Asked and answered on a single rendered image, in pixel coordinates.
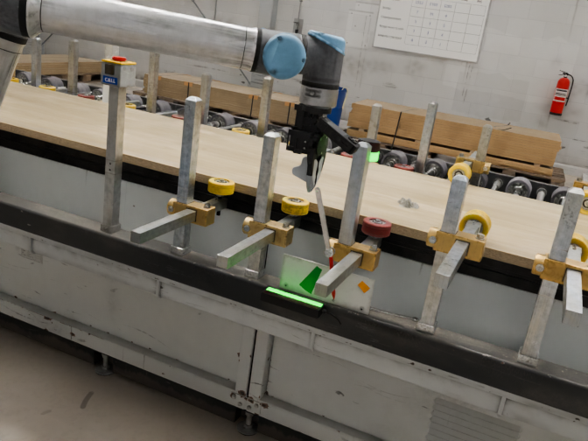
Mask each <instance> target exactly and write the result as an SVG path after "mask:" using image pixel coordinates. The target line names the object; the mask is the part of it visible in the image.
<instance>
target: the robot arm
mask: <svg viewBox="0 0 588 441"><path fill-rule="evenodd" d="M41 32H46V33H51V34H56V35H60V36H65V37H70V38H75V39H84V40H88V41H94V42H98V43H103V44H108V45H112V46H121V47H126V48H131V49H136V50H141V51H146V52H150V53H159V54H164V55H169V56H173V57H179V58H183V59H189V60H197V61H202V62H206V63H211V64H216V65H221V66H226V67H234V68H240V69H244V70H247V71H249V72H253V73H258V74H267V75H271V76H272V77H274V78H276V79H279V80H287V79H290V78H292V77H294V76H296V75H297V74H302V75H303V76H302V83H301V91H300V97H299V101H300V102H301V103H299V104H295V108H294V109H295V110H296V111H297V113H296V120H295V126H292V127H291V129H289V132H288V138H287V144H286V150H287V151H293V153H297V154H302V153H303V154H306V155H307V156H305V157H303V158H302V162H301V164H300V165H298V166H295V167H293V168H292V174H293V175H294V176H296V177H298V178H300V179H302V180H303V181H305V182H306V189H307V192H308V193H309V192H311V191H312V190H313V189H314V187H315V186H316V184H317V183H318V180H319V176H320V173H321V172H322V168H323V165H324V162H325V159H326V149H327V146H328V137H329V138H330V139H332V140H333V141H334V142H335V143H336V144H337V145H338V146H339V147H341V149H342V150H343V151H344V152H346V153H347V154H350V155H351V154H354V153H355V152H356V151H357V150H358V149H359V148H360V146H361V145H360V144H359V143H358V142H357V141H356V140H355V139H354V138H352V137H351V136H349V135H348V134H347V133H346V132H345V131H344V130H342V129H341V128H340V127H338V126H337V125H336V124H335V123H334V122H332V121H331V120H330V119H328V118H327V117H326V116H325V117H323V115H330V114H331V112H332V108H335V107H336V105H337V100H338V94H339V86H340V76H341V71H342V65H343V59H344V56H345V47H346V41H345V40H344V39H343V38H342V37H338V36H333V35H330V34H326V33H323V32H319V31H313V30H309V31H308V35H304V34H298V33H292V32H286V31H274V30H268V29H265V28H256V27H254V28H250V27H246V26H241V25H237V24H229V23H224V22H220V21H215V20H211V19H206V18H202V17H194V16H189V15H185V14H180V13H176V12H171V11H167V10H160V9H155V8H151V7H146V6H142V5H137V4H133V3H125V2H120V1H116V0H0V108H1V105H2V102H3V100H4V97H5V94H6V91H7V89H8V86H9V85H10V82H11V78H12V75H13V74H14V71H15V68H16V66H17V63H18V60H19V57H20V55H21V52H22V51H23V48H24V46H26V43H27V40H28V38H31V39H33V38H35V37H36V36H38V35H39V34H40V33H41ZM289 138H290V144H289ZM288 144H289V145H288Z"/></svg>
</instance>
